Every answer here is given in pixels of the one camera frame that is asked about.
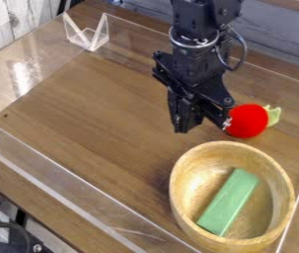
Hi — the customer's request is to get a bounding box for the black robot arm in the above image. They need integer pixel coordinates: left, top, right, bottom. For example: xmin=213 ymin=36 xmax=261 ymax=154
xmin=152 ymin=0 xmax=245 ymax=133

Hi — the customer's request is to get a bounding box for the brown wooden bowl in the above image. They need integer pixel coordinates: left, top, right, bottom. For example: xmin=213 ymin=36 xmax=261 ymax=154
xmin=168 ymin=141 xmax=295 ymax=253

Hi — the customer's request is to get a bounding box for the black cable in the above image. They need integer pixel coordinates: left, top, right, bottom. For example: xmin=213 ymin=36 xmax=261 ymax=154
xmin=213 ymin=24 xmax=249 ymax=73

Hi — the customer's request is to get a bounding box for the red toy strawberry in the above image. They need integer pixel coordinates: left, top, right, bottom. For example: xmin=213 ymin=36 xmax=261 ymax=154
xmin=224 ymin=104 xmax=281 ymax=138

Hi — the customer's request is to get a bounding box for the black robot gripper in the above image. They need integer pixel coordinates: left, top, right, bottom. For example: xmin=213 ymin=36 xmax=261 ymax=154
xmin=152 ymin=29 xmax=235 ymax=133

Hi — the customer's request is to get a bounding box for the clear acrylic corner bracket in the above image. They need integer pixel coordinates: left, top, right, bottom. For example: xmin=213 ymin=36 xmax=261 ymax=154
xmin=61 ymin=13 xmax=109 ymax=51

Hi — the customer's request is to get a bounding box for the black equipment lower left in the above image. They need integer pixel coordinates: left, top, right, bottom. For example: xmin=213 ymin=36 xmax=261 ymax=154
xmin=0 ymin=221 xmax=54 ymax=253

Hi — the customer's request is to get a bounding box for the green rectangular block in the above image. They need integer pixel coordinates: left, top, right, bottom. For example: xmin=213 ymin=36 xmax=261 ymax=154
xmin=196 ymin=168 xmax=259 ymax=236

